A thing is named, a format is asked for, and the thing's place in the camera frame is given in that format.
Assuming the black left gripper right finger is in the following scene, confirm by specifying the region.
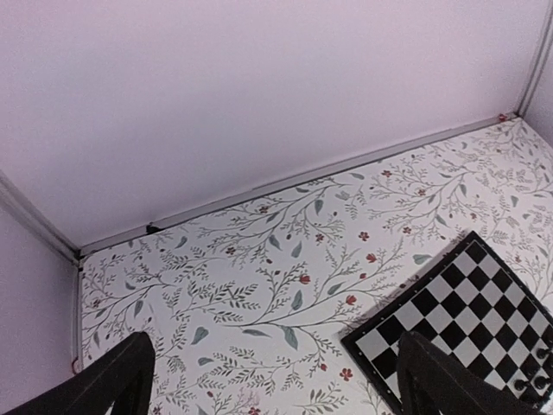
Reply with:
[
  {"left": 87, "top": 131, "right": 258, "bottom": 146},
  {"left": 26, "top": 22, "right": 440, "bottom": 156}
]
[{"left": 397, "top": 332, "right": 540, "bottom": 415}]

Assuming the black silver chess board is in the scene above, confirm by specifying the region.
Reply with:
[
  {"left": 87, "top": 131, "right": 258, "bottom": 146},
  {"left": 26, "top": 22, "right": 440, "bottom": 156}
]
[{"left": 341, "top": 232, "right": 552, "bottom": 412}]

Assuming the left aluminium frame post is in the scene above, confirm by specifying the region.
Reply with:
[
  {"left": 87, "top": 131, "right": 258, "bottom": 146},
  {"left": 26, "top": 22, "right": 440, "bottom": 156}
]
[{"left": 1, "top": 171, "right": 80, "bottom": 267}]

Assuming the black chess knight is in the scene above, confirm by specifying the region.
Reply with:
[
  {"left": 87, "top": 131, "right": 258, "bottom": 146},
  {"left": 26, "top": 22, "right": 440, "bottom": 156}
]
[{"left": 513, "top": 376, "right": 550, "bottom": 402}]

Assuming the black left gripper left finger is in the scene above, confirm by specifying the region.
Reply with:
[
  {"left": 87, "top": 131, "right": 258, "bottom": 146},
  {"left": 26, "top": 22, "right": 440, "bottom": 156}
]
[{"left": 12, "top": 332, "right": 156, "bottom": 414}]

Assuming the floral patterned table mat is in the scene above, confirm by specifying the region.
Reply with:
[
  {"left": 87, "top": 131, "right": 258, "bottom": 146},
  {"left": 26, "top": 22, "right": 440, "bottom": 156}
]
[{"left": 81, "top": 118, "right": 552, "bottom": 414}]

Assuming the black chess pawn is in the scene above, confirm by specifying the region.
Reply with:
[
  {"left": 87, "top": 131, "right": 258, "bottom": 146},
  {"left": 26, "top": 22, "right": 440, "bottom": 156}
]
[
  {"left": 522, "top": 366, "right": 550, "bottom": 388},
  {"left": 536, "top": 348, "right": 552, "bottom": 360}
]

